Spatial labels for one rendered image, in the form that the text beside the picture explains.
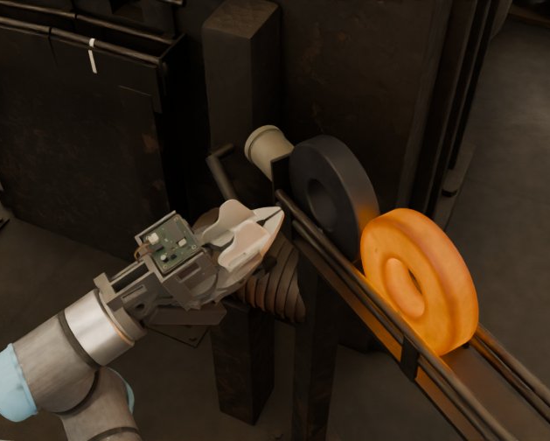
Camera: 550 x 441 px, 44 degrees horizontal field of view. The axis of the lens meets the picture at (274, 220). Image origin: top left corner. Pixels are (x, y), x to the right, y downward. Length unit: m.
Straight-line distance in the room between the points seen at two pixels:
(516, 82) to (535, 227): 0.62
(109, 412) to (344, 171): 0.37
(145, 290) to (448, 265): 0.31
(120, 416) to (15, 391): 0.12
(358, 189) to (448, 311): 0.17
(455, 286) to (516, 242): 1.14
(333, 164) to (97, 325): 0.30
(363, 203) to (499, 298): 0.96
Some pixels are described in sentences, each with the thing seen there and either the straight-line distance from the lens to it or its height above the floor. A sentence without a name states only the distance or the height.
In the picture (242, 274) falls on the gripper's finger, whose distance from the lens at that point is 0.74.
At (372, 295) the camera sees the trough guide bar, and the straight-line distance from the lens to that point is 0.74.
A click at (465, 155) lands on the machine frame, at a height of 0.07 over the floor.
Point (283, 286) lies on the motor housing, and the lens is 0.97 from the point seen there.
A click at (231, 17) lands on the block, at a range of 0.94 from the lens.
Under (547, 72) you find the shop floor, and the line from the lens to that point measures 2.38.
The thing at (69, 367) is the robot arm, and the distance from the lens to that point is 0.75.
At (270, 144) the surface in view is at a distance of 0.90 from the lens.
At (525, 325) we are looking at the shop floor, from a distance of 1.64.
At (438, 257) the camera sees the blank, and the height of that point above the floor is 0.79.
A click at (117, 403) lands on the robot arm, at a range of 0.82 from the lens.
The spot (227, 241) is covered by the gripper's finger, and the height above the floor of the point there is 0.71.
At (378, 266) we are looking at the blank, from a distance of 0.74.
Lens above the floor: 1.29
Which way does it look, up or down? 48 degrees down
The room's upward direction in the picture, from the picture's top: straight up
